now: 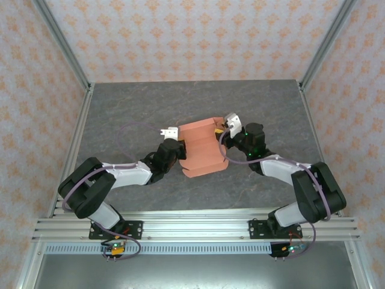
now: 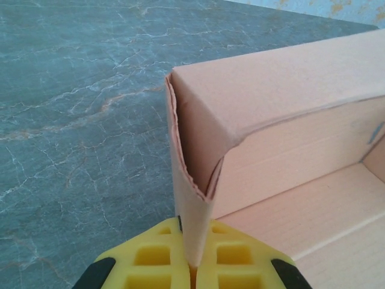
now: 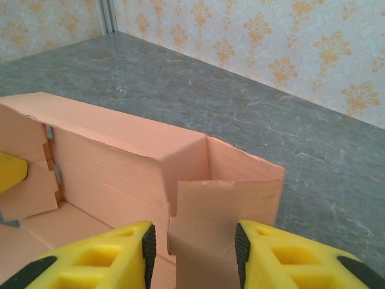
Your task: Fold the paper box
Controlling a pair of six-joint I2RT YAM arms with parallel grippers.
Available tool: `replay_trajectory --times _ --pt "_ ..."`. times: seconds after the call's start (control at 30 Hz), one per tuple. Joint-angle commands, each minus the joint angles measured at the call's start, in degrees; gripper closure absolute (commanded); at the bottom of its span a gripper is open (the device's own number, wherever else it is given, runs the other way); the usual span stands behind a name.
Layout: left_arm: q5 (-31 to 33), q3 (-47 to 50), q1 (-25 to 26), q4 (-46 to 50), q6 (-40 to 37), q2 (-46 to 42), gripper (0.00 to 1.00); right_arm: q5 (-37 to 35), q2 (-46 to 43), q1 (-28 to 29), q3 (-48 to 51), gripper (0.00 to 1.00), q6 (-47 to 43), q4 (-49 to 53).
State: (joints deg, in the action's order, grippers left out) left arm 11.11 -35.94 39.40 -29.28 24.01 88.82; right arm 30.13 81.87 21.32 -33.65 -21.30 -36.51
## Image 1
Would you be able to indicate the orange paper box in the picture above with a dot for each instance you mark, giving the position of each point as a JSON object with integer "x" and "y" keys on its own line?
{"x": 201, "y": 150}

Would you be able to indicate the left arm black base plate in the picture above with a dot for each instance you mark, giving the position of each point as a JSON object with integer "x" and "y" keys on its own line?
{"x": 135, "y": 230}

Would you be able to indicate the aluminium cross rail beam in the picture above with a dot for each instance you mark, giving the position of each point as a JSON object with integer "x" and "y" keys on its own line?
{"x": 195, "y": 225}

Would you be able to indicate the aluminium frame post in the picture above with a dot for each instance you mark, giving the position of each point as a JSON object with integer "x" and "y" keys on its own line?
{"x": 326, "y": 45}
{"x": 63, "y": 45}

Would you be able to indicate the aluminium table side rail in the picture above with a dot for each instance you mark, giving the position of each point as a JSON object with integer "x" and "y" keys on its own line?
{"x": 75, "y": 144}
{"x": 322, "y": 135}

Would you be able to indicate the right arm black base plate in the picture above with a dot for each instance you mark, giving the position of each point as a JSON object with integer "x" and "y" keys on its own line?
{"x": 258, "y": 230}

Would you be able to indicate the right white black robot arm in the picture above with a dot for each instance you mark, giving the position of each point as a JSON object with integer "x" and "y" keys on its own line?
{"x": 276, "y": 168}

